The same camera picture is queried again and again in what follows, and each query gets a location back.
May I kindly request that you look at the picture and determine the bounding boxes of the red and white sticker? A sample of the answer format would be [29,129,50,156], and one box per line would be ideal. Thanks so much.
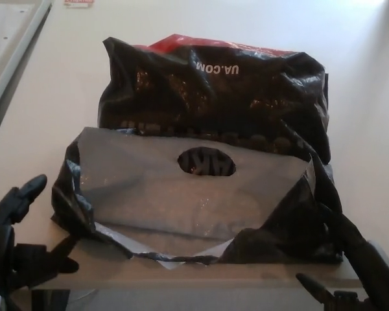
[63,0,95,8]

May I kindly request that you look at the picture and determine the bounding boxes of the black Under Armour plastic bag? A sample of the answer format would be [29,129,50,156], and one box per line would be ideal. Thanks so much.
[50,32,344,271]

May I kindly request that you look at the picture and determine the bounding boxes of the dark table leg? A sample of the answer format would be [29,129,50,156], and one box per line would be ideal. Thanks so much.
[30,289,75,311]

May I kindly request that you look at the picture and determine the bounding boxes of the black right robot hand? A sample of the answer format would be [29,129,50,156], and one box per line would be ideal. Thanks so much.
[296,207,389,311]

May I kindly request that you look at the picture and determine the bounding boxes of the white punched paper sheet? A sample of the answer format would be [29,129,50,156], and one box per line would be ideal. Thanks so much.
[0,2,37,76]

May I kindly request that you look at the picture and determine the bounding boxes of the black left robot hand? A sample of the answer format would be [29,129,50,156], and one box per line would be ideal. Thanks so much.
[0,174,80,311]

